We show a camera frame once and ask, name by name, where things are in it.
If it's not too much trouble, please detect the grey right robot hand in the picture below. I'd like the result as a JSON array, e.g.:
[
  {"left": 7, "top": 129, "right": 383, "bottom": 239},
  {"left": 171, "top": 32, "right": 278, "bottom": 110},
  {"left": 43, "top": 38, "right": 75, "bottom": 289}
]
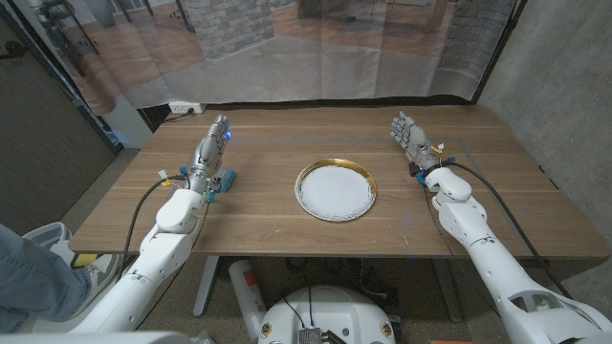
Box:
[{"left": 389, "top": 110, "right": 444, "bottom": 176}]

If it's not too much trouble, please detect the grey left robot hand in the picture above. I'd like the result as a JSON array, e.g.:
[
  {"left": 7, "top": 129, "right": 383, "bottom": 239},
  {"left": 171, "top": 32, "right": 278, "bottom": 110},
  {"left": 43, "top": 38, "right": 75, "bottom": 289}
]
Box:
[{"left": 184, "top": 113, "right": 233, "bottom": 192}]

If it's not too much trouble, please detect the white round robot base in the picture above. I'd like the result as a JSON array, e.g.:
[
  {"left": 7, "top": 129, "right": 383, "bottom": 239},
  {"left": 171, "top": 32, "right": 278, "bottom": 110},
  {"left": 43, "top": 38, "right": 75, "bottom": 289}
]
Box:
[{"left": 256, "top": 285, "right": 397, "bottom": 344}]

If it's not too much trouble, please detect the gold-rimmed white paper plate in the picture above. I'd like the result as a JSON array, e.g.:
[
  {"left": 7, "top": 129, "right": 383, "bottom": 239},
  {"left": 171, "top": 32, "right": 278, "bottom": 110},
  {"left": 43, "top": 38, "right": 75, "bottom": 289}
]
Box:
[{"left": 294, "top": 158, "right": 378, "bottom": 224}]

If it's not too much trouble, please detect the white power strip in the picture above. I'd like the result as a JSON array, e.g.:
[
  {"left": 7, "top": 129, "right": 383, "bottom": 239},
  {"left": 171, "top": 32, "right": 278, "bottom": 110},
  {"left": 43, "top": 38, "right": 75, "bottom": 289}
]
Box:
[{"left": 167, "top": 100, "right": 208, "bottom": 115}]

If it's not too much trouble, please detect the printed room backdrop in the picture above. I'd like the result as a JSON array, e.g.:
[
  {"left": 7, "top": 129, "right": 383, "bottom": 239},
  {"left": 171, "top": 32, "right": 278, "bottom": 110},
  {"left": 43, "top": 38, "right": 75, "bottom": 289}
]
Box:
[{"left": 9, "top": 0, "right": 520, "bottom": 116}]

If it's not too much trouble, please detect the white table leg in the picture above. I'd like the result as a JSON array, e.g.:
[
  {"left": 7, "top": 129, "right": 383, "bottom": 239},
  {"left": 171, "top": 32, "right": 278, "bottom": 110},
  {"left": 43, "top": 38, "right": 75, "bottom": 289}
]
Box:
[
  {"left": 432, "top": 257, "right": 464, "bottom": 324},
  {"left": 192, "top": 255, "right": 220, "bottom": 318}
]

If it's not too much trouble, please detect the white cylinder with orange label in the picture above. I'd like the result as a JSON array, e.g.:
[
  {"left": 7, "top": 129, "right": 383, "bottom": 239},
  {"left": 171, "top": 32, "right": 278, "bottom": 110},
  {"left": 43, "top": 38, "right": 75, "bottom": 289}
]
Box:
[{"left": 228, "top": 259, "right": 268, "bottom": 341}]

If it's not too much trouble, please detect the white sneaker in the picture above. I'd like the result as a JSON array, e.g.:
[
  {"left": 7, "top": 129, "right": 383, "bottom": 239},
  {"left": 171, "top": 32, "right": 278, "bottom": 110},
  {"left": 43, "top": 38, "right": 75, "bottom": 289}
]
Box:
[{"left": 21, "top": 222, "right": 120, "bottom": 316}]

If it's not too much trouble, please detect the person's leg in jeans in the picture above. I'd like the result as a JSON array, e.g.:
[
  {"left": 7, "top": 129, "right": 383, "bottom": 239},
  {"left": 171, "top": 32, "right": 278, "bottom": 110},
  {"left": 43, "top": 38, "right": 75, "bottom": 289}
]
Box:
[{"left": 0, "top": 224, "right": 92, "bottom": 333}]

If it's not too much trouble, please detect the white robot torso edge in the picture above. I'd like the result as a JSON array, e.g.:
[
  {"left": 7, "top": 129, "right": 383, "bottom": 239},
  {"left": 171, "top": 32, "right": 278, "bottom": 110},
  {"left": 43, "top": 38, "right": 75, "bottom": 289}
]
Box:
[{"left": 0, "top": 331, "right": 214, "bottom": 344}]

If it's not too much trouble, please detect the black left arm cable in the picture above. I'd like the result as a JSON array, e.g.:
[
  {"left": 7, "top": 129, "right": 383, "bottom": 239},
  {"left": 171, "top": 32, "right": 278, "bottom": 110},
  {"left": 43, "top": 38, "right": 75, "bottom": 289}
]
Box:
[{"left": 116, "top": 174, "right": 190, "bottom": 283}]

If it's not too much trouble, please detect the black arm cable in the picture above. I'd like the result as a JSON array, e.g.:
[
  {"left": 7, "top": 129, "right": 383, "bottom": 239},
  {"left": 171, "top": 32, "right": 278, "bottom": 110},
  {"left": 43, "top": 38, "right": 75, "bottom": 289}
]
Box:
[
  {"left": 116, "top": 174, "right": 190, "bottom": 283},
  {"left": 447, "top": 161, "right": 573, "bottom": 300}
]

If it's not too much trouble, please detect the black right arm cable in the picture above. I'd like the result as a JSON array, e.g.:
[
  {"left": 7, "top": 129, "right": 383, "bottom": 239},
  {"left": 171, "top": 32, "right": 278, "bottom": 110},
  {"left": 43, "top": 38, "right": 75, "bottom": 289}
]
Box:
[{"left": 447, "top": 161, "right": 573, "bottom": 300}]

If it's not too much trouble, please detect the black backdrop frame pole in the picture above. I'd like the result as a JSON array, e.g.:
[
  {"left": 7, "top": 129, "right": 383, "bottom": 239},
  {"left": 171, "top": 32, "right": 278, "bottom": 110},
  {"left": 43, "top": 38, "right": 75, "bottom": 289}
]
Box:
[
  {"left": 471, "top": 0, "right": 530, "bottom": 104},
  {"left": 0, "top": 0, "right": 124, "bottom": 155}
]

